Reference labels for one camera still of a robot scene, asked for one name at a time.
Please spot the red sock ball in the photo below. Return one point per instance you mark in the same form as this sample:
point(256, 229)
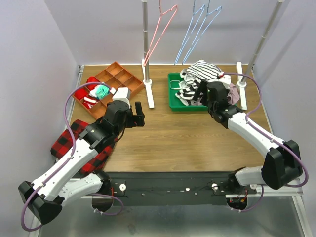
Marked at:
point(92, 86)
point(81, 93)

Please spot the left white rack foot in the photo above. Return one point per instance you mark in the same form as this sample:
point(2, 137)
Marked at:
point(148, 87)

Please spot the right metal rack pole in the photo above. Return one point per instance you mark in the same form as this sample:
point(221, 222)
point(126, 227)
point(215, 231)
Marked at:
point(264, 35)

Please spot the right white rack foot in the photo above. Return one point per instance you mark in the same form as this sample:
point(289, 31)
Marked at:
point(241, 87)

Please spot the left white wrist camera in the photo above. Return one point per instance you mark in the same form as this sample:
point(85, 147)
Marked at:
point(122, 94)

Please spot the teal white sock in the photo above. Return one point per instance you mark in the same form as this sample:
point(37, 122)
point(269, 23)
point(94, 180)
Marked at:
point(99, 92)

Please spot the aluminium frame rail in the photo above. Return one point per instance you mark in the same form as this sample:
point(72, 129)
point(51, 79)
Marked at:
point(284, 191)

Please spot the mauve pink garment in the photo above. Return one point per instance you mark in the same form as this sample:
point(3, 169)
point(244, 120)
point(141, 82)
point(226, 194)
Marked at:
point(232, 96)

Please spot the red white striped sock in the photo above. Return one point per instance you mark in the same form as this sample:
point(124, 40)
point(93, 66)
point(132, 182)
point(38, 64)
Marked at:
point(89, 103)

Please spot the green plastic bin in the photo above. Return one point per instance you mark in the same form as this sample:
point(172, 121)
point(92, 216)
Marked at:
point(174, 103)

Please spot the metal rack pole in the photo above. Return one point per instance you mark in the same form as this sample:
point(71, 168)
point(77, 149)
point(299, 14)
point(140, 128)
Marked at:
point(145, 39)
point(264, 35)

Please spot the blue wire hanger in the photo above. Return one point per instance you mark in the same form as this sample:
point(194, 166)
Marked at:
point(195, 18)
point(205, 22)

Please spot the right blue wire hanger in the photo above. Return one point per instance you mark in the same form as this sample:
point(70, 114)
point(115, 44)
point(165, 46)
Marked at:
point(205, 22)

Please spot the left blue wire hanger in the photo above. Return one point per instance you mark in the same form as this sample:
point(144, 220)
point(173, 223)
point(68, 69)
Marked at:
point(195, 18)

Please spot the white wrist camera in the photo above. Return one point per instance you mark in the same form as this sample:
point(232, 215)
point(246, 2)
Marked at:
point(122, 94)
point(224, 79)

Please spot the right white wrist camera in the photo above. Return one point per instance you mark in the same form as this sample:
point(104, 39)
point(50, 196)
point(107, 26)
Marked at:
point(224, 79)

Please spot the upper red sock ball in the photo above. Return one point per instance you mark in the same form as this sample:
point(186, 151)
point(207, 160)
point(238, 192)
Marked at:
point(92, 86)

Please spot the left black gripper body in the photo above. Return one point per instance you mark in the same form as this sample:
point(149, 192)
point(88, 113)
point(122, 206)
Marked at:
point(138, 118)

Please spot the thin striped tank top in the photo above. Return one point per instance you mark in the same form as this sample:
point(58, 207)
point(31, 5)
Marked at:
point(202, 70)

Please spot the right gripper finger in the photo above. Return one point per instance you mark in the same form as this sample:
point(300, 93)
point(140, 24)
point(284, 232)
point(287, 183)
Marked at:
point(203, 87)
point(197, 95)

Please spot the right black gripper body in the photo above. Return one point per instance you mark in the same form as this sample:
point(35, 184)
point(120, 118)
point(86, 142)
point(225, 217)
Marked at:
point(211, 108)

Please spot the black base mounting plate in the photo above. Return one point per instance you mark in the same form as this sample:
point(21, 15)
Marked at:
point(174, 188)

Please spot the white rack foot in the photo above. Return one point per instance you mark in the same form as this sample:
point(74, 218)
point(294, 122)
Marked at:
point(148, 87)
point(241, 87)

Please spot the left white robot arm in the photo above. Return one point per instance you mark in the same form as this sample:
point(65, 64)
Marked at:
point(46, 196)

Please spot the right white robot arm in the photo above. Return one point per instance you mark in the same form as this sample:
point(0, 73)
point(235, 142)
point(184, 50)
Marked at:
point(281, 159)

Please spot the left metal rack pole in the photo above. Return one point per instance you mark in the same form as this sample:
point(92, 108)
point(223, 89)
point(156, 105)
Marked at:
point(145, 39)

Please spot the lower red sock ball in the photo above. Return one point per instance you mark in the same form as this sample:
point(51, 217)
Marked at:
point(81, 93)

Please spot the wide striped garment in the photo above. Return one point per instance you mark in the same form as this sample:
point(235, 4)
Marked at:
point(188, 88)

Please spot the orange compartment tray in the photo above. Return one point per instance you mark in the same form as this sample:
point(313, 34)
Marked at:
point(115, 75)

